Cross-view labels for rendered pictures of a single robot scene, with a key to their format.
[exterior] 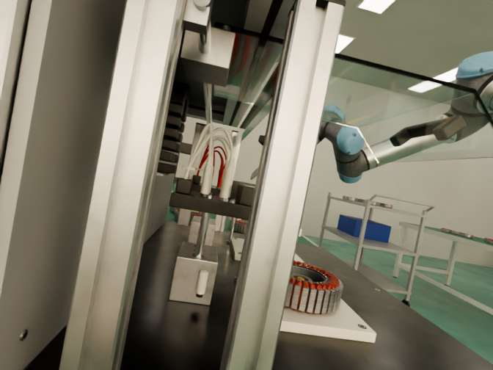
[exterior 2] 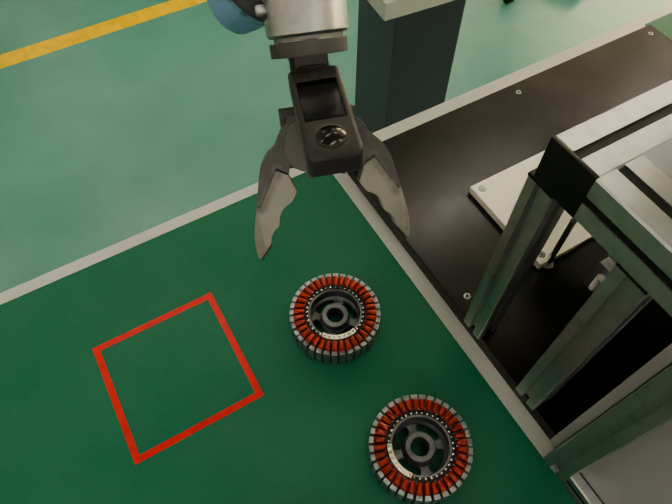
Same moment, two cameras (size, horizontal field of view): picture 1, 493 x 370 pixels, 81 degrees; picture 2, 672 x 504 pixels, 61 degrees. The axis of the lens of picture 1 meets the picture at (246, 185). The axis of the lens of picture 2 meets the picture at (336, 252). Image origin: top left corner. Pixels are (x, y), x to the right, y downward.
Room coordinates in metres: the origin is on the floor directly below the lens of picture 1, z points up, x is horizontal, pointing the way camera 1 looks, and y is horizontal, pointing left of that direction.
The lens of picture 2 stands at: (1.09, 0.26, 1.41)
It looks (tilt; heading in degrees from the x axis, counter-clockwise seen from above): 58 degrees down; 247
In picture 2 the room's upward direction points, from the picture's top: straight up
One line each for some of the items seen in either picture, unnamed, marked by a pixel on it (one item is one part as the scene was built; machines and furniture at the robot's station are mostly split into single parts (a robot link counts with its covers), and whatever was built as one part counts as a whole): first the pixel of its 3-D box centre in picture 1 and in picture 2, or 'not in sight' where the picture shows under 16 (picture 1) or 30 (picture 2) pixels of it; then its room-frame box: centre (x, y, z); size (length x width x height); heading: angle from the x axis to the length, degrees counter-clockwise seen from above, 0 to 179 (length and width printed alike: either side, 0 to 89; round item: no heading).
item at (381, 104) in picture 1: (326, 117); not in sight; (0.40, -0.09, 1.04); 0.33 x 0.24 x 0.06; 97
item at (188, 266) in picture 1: (195, 270); not in sight; (0.38, 0.04, 0.80); 0.07 x 0.05 x 0.06; 7
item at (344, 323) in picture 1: (296, 300); not in sight; (0.40, -0.10, 0.78); 0.15 x 0.15 x 0.01; 7
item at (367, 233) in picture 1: (364, 241); not in sight; (3.02, -1.33, 0.51); 1.01 x 0.60 x 1.01; 7
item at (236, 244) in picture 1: (265, 252); (544, 204); (0.64, -0.07, 0.78); 0.15 x 0.15 x 0.01; 7
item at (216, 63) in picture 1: (209, 53); not in sight; (0.29, 0.06, 1.05); 0.06 x 0.04 x 0.04; 7
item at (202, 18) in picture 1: (207, 105); not in sight; (0.50, 0.09, 1.04); 0.62 x 0.02 x 0.03; 7
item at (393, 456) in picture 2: (191, 216); (419, 448); (0.95, 0.16, 0.77); 0.11 x 0.11 x 0.04
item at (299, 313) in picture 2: (246, 226); (334, 317); (0.97, -0.03, 0.77); 0.11 x 0.11 x 0.04
